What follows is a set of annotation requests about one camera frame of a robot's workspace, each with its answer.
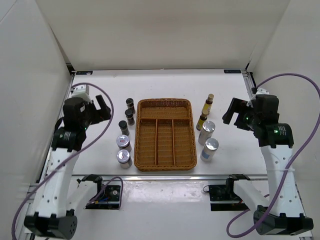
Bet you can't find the purple cable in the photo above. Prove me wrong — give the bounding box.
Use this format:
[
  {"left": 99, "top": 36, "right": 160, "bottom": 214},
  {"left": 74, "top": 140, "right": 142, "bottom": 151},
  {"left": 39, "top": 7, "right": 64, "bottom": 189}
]
[
  {"left": 226, "top": 72, "right": 320, "bottom": 238},
  {"left": 11, "top": 82, "right": 123, "bottom": 240}
]

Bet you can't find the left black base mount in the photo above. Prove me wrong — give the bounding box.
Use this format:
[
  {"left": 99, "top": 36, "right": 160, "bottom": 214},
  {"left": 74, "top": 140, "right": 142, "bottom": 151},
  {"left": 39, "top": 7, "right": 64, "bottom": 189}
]
[{"left": 85, "top": 180, "right": 122, "bottom": 210}]

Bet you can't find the woven wicker tray basket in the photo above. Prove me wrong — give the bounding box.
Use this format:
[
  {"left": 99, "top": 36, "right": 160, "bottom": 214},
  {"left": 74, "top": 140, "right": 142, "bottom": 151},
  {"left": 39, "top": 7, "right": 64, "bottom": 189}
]
[{"left": 134, "top": 98, "right": 197, "bottom": 172}]

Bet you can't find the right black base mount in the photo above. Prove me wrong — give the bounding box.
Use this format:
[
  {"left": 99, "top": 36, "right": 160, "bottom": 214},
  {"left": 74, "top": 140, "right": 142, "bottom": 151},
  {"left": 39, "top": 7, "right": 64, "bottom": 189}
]
[{"left": 202, "top": 184, "right": 249, "bottom": 212}]

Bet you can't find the left aluminium frame rail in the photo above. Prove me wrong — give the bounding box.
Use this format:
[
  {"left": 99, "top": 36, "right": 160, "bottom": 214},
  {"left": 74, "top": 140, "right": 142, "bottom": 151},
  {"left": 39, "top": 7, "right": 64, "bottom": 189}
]
[{"left": 12, "top": 71, "right": 76, "bottom": 240}]

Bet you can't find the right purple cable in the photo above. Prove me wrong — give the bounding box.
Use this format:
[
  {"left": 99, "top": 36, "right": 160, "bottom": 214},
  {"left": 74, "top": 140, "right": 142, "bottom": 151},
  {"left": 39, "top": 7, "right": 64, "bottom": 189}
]
[{"left": 226, "top": 72, "right": 320, "bottom": 238}]

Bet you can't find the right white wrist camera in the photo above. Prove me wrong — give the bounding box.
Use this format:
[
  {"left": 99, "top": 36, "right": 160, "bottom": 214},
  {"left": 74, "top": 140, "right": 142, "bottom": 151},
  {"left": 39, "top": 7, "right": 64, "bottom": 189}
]
[{"left": 246, "top": 87, "right": 270, "bottom": 108}]

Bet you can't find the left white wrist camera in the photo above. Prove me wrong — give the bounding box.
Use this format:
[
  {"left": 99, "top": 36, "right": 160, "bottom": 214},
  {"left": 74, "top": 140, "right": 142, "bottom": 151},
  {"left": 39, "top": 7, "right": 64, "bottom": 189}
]
[{"left": 71, "top": 84, "right": 92, "bottom": 103}]

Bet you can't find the front aluminium frame rail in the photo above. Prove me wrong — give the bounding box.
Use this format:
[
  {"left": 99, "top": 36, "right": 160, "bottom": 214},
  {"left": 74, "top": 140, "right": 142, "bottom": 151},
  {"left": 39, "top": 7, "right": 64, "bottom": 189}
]
[{"left": 28, "top": 174, "right": 278, "bottom": 193}]

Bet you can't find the white can silver lid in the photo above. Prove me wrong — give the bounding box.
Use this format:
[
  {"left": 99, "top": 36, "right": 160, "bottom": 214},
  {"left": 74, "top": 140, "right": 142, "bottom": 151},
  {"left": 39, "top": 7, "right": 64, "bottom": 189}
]
[{"left": 198, "top": 120, "right": 216, "bottom": 146}]

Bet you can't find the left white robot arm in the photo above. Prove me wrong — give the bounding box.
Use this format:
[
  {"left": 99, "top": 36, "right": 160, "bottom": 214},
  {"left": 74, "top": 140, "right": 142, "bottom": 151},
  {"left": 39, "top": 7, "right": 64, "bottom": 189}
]
[{"left": 24, "top": 95, "right": 113, "bottom": 240}]

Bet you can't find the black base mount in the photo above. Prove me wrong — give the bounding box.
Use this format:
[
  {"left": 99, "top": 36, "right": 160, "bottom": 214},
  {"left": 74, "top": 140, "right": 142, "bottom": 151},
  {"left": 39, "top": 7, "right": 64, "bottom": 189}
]
[
  {"left": 85, "top": 180, "right": 122, "bottom": 210},
  {"left": 202, "top": 184, "right": 249, "bottom": 212}
]

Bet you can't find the yellow bottle beige cap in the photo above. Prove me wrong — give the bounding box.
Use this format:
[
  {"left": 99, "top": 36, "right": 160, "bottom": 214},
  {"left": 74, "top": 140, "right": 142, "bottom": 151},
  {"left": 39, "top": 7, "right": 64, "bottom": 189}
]
[
  {"left": 196, "top": 109, "right": 209, "bottom": 131},
  {"left": 202, "top": 93, "right": 214, "bottom": 115}
]

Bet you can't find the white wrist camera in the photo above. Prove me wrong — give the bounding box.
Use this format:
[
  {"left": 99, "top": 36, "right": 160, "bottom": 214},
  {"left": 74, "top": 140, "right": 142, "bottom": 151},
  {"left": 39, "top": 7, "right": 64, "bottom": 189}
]
[
  {"left": 71, "top": 84, "right": 92, "bottom": 103},
  {"left": 246, "top": 87, "right": 270, "bottom": 108}
]

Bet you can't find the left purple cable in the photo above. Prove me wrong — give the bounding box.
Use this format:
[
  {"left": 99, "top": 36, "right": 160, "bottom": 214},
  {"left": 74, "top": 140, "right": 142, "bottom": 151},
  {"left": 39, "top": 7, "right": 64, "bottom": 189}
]
[{"left": 11, "top": 82, "right": 123, "bottom": 240}]

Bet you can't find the right aluminium frame rail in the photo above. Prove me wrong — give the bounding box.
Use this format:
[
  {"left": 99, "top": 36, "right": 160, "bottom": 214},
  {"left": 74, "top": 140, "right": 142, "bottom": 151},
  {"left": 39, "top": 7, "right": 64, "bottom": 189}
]
[{"left": 241, "top": 71, "right": 315, "bottom": 240}]

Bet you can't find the aluminium frame rail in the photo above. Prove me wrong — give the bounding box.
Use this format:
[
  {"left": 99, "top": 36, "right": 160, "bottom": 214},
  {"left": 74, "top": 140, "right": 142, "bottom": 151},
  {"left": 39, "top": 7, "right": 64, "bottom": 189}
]
[
  {"left": 241, "top": 71, "right": 315, "bottom": 240},
  {"left": 28, "top": 174, "right": 278, "bottom": 193},
  {"left": 12, "top": 71, "right": 76, "bottom": 240}
]

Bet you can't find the jar white red lid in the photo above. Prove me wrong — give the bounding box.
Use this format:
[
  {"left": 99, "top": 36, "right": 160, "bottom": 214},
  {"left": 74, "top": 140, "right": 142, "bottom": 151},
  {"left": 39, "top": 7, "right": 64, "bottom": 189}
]
[
  {"left": 116, "top": 149, "right": 133, "bottom": 169},
  {"left": 116, "top": 135, "right": 132, "bottom": 153}
]

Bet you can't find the dark spice jar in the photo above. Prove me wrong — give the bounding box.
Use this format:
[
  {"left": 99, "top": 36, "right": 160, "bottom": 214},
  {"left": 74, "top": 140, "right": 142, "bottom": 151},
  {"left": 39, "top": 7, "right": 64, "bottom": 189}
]
[
  {"left": 125, "top": 98, "right": 136, "bottom": 114},
  {"left": 124, "top": 109, "right": 135, "bottom": 126},
  {"left": 118, "top": 120, "right": 130, "bottom": 136}
]

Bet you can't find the white can blue label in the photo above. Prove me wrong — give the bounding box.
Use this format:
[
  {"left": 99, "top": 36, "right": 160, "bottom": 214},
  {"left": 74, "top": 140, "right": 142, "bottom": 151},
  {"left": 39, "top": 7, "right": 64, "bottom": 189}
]
[{"left": 200, "top": 138, "right": 219, "bottom": 162}]

